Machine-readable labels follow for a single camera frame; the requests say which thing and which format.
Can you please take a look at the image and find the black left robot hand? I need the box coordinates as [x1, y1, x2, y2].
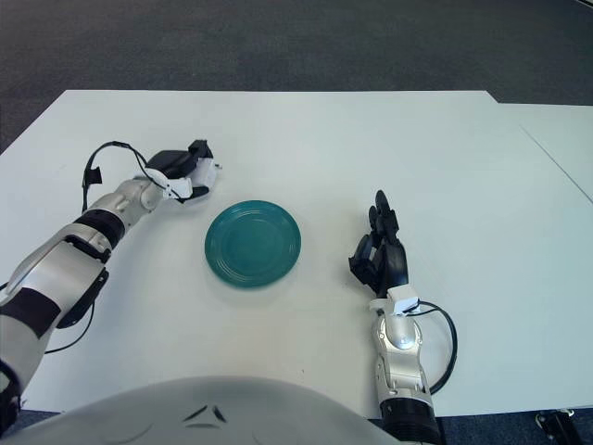
[146, 138, 215, 205]

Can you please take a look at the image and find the adjoining white table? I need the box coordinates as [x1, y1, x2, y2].
[498, 102, 593, 203]

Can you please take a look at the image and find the grey robot torso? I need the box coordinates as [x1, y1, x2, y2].
[0, 375, 395, 445]

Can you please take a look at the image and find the black stand foot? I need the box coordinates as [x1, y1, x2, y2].
[535, 408, 578, 445]

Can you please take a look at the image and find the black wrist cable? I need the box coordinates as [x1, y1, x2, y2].
[82, 141, 170, 214]
[416, 300, 460, 395]

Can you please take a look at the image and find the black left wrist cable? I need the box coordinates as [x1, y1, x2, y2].
[82, 141, 170, 214]

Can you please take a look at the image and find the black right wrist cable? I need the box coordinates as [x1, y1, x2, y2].
[416, 300, 460, 395]

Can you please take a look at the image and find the teal round plate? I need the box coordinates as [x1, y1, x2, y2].
[205, 199, 302, 292]

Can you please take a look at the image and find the black left upper arm cable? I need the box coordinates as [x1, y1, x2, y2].
[44, 296, 101, 354]

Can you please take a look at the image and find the white charger block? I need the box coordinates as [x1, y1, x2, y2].
[194, 157, 223, 189]

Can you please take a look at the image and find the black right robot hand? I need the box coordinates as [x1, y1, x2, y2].
[347, 188, 421, 317]

